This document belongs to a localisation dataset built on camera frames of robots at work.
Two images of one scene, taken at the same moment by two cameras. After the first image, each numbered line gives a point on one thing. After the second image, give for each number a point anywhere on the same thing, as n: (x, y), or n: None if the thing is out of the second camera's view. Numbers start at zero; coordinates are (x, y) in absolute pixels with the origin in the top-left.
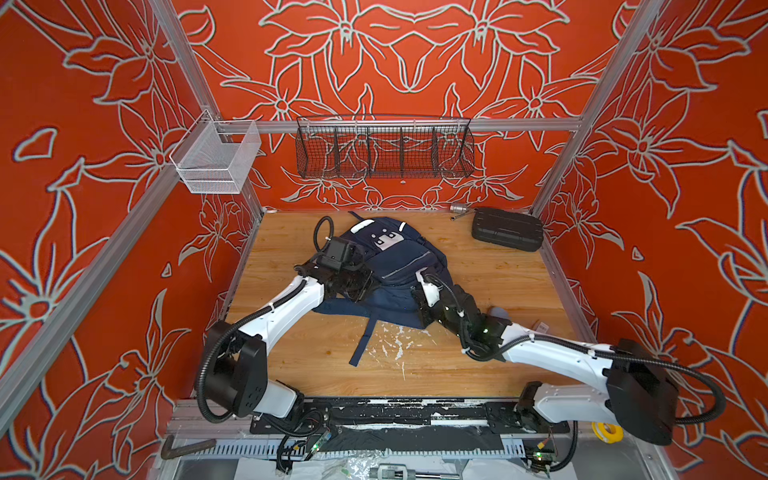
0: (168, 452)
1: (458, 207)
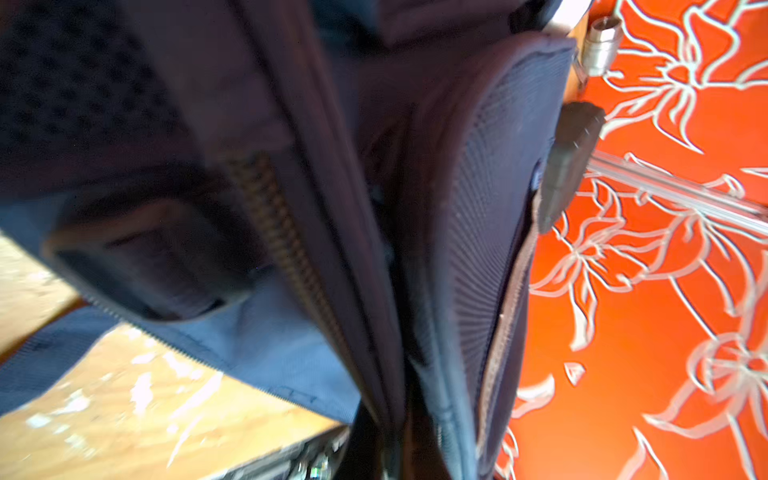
0: None
1: (601, 47)
